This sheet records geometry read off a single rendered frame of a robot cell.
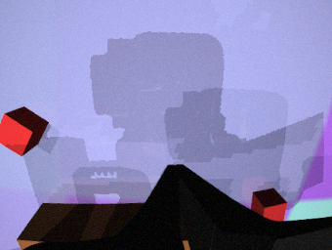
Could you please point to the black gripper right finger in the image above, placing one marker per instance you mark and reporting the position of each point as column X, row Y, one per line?
column 213, row 221

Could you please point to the red cube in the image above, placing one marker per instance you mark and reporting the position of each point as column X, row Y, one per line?
column 21, row 130
column 269, row 203

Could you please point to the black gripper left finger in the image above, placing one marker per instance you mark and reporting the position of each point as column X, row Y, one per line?
column 157, row 226

